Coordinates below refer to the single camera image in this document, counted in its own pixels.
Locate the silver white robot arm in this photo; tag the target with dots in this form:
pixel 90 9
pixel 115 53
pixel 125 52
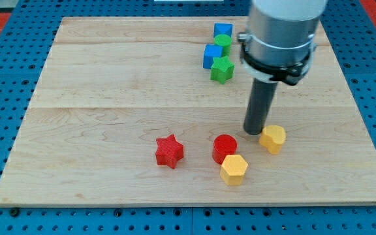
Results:
pixel 277 44

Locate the yellow hexagon block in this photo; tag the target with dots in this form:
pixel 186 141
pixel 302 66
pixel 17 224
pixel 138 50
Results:
pixel 233 170

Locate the red star block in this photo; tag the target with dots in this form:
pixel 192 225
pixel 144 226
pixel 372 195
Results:
pixel 169 151

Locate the red cylinder block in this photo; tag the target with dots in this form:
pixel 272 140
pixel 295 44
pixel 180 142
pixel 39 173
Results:
pixel 223 145

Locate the green star block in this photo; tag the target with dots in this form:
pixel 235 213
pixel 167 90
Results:
pixel 222 69

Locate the wooden board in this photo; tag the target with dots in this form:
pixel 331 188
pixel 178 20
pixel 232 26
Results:
pixel 111 86

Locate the blue cube block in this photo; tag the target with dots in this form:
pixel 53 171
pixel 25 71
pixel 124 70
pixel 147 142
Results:
pixel 210 52

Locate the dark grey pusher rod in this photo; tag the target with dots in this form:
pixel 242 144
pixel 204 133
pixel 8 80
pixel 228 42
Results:
pixel 259 104

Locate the green cylinder block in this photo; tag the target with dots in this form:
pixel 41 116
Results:
pixel 225 42

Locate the yellow heart block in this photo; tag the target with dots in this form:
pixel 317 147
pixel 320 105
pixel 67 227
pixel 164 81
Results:
pixel 272 138

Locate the blue triangle block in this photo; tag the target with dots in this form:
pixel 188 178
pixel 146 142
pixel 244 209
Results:
pixel 222 29

